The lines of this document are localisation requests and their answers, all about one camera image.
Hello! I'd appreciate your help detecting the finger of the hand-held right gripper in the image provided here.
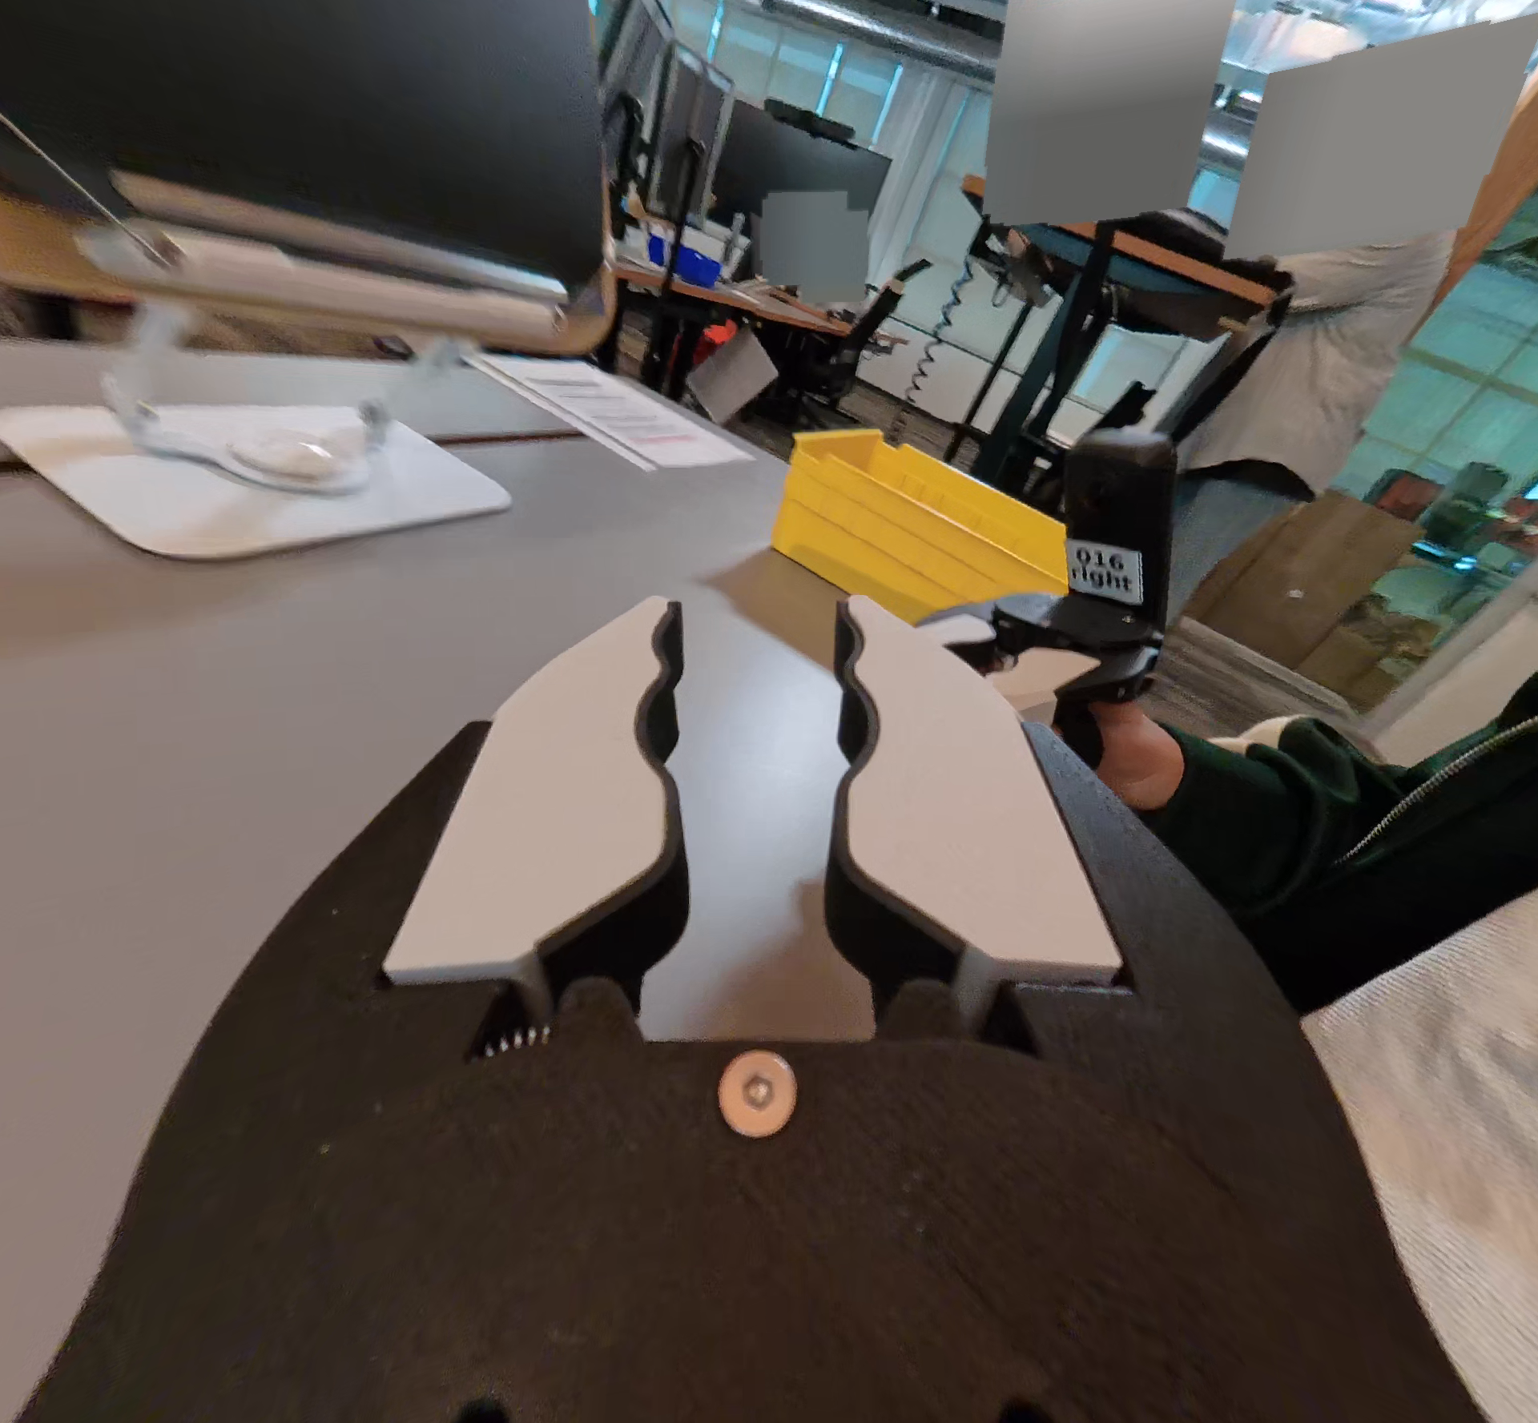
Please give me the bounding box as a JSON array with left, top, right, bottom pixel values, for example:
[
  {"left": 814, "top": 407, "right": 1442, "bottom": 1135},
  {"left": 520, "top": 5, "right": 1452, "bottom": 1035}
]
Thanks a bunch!
[
  {"left": 997, "top": 651, "right": 1111, "bottom": 724},
  {"left": 919, "top": 612, "right": 1002, "bottom": 673}
]

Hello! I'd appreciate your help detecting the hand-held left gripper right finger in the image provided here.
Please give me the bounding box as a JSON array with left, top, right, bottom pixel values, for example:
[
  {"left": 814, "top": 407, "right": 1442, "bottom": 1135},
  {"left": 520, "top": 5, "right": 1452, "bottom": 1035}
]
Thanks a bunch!
[{"left": 824, "top": 595, "right": 1128, "bottom": 1026}]

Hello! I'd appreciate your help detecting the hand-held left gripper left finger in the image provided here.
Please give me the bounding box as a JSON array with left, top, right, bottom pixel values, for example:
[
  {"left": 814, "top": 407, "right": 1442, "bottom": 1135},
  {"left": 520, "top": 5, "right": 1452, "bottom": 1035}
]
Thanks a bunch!
[{"left": 380, "top": 595, "right": 693, "bottom": 1029}]

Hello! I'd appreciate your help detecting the yellow plastic bin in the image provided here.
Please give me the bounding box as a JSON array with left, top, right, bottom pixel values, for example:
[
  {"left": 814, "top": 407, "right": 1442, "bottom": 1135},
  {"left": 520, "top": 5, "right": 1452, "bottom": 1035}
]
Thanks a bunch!
[{"left": 770, "top": 428, "right": 1072, "bottom": 625}]

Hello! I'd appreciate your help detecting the person's right forearm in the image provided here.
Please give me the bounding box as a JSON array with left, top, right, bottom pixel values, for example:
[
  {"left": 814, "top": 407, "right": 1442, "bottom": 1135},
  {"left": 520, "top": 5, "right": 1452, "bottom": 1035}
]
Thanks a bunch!
[{"left": 1135, "top": 678, "right": 1538, "bottom": 1016}]

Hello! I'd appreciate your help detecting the person's right hand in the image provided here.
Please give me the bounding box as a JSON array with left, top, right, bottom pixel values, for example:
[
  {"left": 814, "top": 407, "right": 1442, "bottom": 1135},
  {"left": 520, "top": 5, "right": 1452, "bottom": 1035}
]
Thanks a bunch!
[{"left": 1087, "top": 705, "right": 1193, "bottom": 813}]

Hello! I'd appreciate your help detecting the black standing desk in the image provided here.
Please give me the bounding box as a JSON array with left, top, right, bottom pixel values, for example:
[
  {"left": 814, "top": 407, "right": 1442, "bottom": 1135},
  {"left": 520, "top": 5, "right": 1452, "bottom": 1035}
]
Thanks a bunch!
[{"left": 962, "top": 173, "right": 1282, "bottom": 487}]

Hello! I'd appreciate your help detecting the brown cardboard box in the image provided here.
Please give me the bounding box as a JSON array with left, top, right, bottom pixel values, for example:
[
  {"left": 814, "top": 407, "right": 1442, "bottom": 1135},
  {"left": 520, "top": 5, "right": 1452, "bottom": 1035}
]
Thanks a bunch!
[{"left": 1183, "top": 486, "right": 1433, "bottom": 710}]

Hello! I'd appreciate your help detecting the black office chair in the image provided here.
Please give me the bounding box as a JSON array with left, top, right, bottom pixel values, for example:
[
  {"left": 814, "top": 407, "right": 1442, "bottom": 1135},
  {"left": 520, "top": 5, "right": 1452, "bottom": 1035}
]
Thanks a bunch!
[{"left": 794, "top": 258, "right": 938, "bottom": 415}]

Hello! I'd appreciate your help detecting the grey cardboard panel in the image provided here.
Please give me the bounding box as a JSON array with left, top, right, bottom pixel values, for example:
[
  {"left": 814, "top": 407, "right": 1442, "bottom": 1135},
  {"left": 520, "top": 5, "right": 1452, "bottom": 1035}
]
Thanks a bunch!
[{"left": 685, "top": 324, "right": 784, "bottom": 428}]

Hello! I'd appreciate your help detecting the long wooden office desk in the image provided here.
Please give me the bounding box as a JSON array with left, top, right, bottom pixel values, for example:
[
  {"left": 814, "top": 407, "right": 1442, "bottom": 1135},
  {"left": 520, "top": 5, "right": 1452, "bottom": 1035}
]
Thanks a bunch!
[{"left": 613, "top": 245, "right": 898, "bottom": 350}]

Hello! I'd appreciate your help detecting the printed paper sheet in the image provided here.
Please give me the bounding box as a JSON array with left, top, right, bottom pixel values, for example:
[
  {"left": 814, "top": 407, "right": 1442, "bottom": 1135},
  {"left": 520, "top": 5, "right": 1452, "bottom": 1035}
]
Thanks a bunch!
[{"left": 462, "top": 351, "right": 757, "bottom": 473}]

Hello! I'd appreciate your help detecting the black computer monitor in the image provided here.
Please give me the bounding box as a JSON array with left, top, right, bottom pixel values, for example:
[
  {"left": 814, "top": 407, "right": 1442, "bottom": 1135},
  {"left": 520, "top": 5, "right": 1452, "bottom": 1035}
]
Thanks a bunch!
[{"left": 709, "top": 100, "right": 898, "bottom": 247}]

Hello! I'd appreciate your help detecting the white tablet stand with board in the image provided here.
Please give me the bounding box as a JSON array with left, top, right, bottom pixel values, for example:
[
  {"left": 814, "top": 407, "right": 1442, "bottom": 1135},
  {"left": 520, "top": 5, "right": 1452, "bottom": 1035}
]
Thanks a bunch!
[{"left": 0, "top": 0, "right": 621, "bottom": 563}]

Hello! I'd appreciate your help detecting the coiled black cable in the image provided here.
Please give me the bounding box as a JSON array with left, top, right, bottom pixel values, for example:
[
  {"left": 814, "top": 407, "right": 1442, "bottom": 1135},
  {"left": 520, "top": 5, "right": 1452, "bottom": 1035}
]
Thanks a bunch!
[{"left": 904, "top": 258, "right": 970, "bottom": 409}]

